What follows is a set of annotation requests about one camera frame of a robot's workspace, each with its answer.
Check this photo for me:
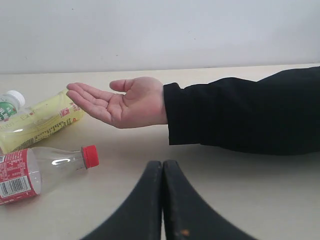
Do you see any yellow drink bottle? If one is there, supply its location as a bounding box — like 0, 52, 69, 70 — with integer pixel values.
0, 89, 85, 154

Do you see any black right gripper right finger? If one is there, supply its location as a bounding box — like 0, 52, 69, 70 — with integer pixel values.
162, 160, 254, 240

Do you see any open human hand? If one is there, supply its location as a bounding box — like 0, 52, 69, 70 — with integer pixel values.
66, 77, 168, 129

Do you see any black sleeved forearm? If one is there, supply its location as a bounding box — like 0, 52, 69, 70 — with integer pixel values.
163, 66, 320, 155

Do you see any clear bottle red label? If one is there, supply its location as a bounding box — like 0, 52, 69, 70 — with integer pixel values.
0, 145, 99, 205

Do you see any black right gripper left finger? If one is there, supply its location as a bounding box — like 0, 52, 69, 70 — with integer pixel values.
83, 161, 163, 240

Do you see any white green capped bottle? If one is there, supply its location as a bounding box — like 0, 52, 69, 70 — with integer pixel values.
0, 90, 26, 122

